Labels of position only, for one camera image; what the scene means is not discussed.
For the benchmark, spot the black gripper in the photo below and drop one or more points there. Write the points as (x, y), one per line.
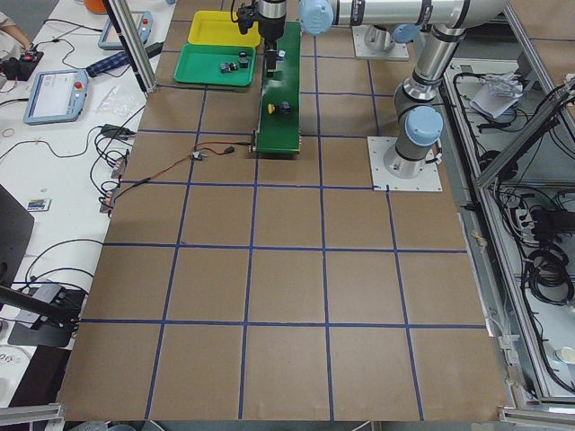
(270, 28)

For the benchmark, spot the aluminium frame post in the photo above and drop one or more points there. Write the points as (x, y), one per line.
(122, 21)

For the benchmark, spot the green plastic tray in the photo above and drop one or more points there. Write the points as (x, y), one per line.
(199, 64)

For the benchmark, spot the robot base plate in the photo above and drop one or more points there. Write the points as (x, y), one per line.
(390, 172)
(372, 43)

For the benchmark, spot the yellow plastic tray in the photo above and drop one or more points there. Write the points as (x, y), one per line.
(216, 28)

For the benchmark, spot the black power adapter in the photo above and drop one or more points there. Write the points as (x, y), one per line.
(109, 130)

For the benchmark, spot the green conveyor belt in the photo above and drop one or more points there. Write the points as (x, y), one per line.
(280, 134)

